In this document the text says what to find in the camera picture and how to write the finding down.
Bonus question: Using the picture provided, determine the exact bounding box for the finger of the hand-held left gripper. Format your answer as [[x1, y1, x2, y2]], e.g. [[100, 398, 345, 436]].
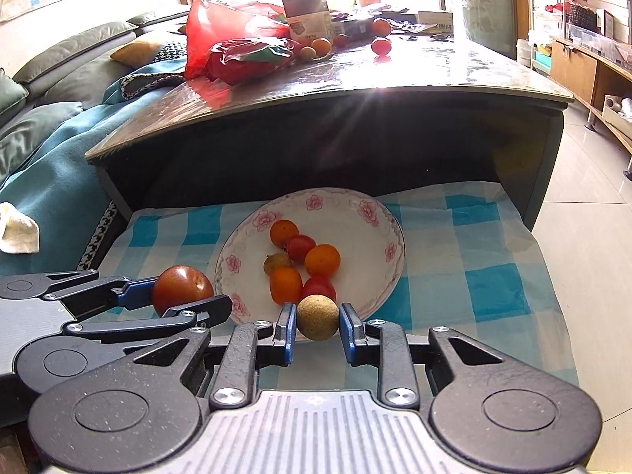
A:
[[62, 295, 234, 345], [0, 270, 161, 315]]

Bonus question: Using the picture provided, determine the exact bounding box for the dark wooden coffee table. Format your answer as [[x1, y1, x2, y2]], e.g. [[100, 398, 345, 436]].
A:
[[85, 34, 576, 230]]

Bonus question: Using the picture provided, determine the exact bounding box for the dark cushion with trim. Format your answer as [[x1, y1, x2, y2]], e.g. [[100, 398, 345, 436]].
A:
[[118, 73, 191, 100]]

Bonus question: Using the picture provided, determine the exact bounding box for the dark red apple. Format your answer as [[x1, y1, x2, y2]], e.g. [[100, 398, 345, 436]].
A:
[[151, 265, 215, 317]]

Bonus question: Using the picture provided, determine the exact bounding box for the cream towel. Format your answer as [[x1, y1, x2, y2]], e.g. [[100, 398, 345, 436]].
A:
[[0, 202, 40, 254]]

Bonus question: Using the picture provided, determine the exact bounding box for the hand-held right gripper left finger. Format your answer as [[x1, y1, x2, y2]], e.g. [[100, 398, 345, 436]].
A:
[[129, 303, 298, 410]]

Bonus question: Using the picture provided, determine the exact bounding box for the white sheer curtain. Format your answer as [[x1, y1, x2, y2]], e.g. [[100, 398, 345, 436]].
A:
[[457, 0, 517, 62]]

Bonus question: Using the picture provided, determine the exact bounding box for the green leather cushion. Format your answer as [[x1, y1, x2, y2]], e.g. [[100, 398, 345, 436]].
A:
[[0, 69, 29, 129]]

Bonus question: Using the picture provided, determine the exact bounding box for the white wire rack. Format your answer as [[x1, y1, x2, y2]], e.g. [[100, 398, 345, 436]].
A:
[[530, 0, 588, 75]]

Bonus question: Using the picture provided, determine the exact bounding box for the white floral plate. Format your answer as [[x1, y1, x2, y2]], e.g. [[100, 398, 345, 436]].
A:
[[214, 188, 406, 341]]

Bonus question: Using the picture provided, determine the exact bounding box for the blue white checked tablecloth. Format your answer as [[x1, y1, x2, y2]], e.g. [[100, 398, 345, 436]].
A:
[[96, 180, 581, 396]]

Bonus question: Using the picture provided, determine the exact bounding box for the dark woven basket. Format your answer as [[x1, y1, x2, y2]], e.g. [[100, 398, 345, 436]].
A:
[[565, 5, 598, 33]]

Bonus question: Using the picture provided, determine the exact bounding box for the mustard yellow cushion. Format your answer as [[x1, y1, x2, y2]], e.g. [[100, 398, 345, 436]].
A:
[[109, 39, 166, 67]]

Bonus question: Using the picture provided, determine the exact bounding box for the houndstooth patterned cushion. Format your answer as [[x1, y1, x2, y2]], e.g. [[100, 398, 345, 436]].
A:
[[153, 41, 191, 62]]

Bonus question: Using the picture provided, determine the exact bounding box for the light wooden media cabinet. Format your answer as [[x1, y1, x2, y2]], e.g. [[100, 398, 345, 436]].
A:
[[548, 34, 632, 179]]

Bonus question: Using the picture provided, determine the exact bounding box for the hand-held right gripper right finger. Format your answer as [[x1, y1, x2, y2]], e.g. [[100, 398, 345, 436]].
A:
[[339, 303, 544, 410]]

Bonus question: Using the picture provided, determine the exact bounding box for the beige storage box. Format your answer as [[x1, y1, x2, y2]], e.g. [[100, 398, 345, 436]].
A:
[[601, 94, 632, 126]]

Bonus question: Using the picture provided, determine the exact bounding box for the small tan round fruit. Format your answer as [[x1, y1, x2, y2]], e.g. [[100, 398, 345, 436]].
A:
[[263, 252, 292, 277]]

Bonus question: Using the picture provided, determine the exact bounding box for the teal blanket with houndstooth edge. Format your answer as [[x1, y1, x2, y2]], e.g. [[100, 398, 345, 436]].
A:
[[0, 76, 164, 277]]

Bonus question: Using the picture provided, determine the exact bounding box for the red green snack packet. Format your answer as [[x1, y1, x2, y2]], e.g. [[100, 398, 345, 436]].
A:
[[205, 38, 299, 86]]

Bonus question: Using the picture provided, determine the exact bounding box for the printed cardboard carton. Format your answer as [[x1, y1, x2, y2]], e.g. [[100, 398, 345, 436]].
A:
[[282, 0, 333, 44]]

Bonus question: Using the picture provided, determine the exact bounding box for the grey cushion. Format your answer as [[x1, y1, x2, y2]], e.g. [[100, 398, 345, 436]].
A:
[[0, 101, 85, 176]]

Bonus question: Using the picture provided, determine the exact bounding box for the grey leather sofa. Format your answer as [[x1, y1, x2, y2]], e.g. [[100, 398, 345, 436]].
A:
[[0, 10, 193, 183]]

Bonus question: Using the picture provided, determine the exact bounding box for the red plastic bag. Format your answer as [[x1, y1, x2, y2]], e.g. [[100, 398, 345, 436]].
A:
[[185, 0, 292, 80]]

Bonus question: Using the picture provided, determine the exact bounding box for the flat white box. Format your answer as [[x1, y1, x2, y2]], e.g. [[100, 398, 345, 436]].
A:
[[417, 10, 455, 30]]

